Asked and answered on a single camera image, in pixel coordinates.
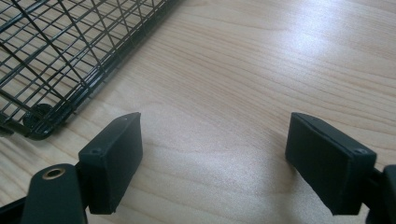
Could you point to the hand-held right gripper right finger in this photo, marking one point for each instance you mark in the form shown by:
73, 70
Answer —
330, 168

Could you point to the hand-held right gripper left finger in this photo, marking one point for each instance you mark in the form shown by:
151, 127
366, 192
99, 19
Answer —
112, 168

